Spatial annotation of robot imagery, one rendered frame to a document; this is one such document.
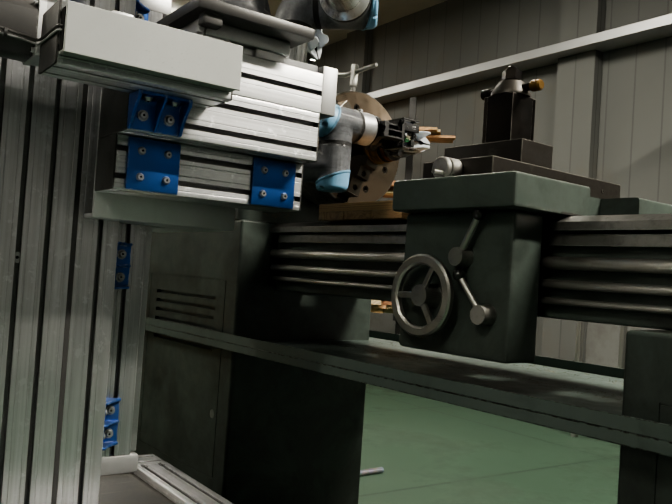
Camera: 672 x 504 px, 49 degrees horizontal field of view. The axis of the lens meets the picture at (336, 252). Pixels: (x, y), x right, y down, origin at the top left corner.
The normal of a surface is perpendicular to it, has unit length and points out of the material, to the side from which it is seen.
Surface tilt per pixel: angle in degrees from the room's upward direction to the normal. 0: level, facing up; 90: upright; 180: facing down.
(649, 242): 90
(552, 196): 90
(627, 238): 90
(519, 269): 90
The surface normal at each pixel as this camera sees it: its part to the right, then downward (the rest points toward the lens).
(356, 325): 0.62, 0.02
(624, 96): -0.81, -0.07
